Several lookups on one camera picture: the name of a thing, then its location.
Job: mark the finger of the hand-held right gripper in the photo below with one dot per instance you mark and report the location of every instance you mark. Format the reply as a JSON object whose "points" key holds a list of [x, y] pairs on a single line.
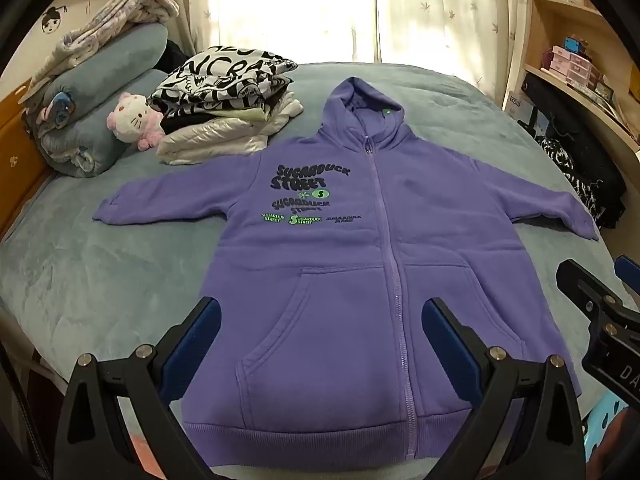
{"points": [[627, 267], [585, 285]]}

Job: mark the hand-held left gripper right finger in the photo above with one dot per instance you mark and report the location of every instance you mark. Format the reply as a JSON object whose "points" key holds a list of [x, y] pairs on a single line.
{"points": [[450, 345]]}

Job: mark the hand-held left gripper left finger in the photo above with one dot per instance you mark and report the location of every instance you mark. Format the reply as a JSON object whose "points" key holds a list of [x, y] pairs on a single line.
{"points": [[192, 340]]}

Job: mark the purple zip hoodie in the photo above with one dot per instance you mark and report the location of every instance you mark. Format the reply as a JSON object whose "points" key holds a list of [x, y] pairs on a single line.
{"points": [[325, 260]]}

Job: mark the cyan spotted cloth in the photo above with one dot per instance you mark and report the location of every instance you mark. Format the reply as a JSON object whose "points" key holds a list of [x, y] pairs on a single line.
{"points": [[605, 425]]}

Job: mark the black and white patterned cloth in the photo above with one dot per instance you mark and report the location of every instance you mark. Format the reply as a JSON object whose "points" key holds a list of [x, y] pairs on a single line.
{"points": [[585, 180]]}

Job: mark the bed with grey-blue cover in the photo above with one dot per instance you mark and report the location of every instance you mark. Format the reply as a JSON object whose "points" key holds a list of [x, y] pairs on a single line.
{"points": [[100, 270]]}

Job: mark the black bag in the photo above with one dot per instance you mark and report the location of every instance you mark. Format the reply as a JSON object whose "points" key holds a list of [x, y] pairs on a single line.
{"points": [[542, 102]]}

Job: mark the stack of pink boxes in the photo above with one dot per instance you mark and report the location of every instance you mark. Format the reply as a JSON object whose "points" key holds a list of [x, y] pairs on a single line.
{"points": [[570, 65]]}

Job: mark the small blue box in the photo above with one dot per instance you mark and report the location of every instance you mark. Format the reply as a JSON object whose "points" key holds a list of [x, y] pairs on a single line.
{"points": [[573, 44]]}

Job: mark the pink and white plush cat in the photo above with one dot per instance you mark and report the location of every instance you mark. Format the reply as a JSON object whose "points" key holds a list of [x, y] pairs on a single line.
{"points": [[127, 115]]}

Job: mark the orange wooden headboard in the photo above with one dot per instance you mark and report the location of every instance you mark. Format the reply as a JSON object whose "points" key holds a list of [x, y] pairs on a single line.
{"points": [[15, 160]]}

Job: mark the light wooden shelf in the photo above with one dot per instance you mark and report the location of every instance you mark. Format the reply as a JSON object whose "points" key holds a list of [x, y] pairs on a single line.
{"points": [[545, 25]]}

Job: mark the small blue plush doll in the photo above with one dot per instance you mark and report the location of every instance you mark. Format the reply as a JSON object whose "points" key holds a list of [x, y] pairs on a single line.
{"points": [[61, 110]]}

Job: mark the black fuzzy cloth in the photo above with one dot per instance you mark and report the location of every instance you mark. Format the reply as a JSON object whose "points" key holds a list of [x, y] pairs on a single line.
{"points": [[177, 55]]}

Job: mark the folded grey-blue quilt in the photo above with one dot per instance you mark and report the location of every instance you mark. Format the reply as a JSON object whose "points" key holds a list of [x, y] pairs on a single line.
{"points": [[115, 55]]}

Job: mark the white patterned curtain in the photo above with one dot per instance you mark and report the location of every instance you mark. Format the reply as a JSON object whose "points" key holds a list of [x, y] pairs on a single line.
{"points": [[165, 5], [450, 20]]}

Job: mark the white lavender patterned blanket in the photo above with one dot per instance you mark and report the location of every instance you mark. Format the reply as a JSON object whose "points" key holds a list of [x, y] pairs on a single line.
{"points": [[125, 10]]}

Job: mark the cartoon face wall sticker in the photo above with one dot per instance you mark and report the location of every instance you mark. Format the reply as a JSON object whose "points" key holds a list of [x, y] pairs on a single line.
{"points": [[51, 20]]}

